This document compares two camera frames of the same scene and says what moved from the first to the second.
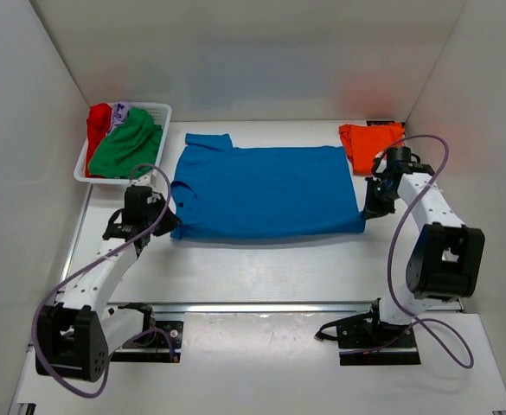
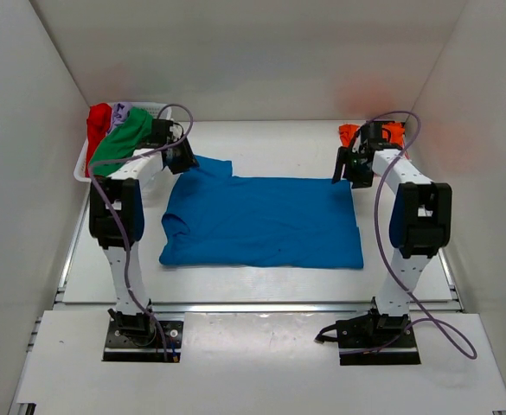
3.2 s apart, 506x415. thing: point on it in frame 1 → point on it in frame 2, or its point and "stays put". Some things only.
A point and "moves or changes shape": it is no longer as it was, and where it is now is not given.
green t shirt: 130,150 stays put
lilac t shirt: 120,111 stays put
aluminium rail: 240,306 stays put
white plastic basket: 161,113 stays put
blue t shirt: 230,191 moves or changes shape
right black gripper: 374,209 → 344,156
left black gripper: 171,221 → 189,160
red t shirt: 98,123 stays put
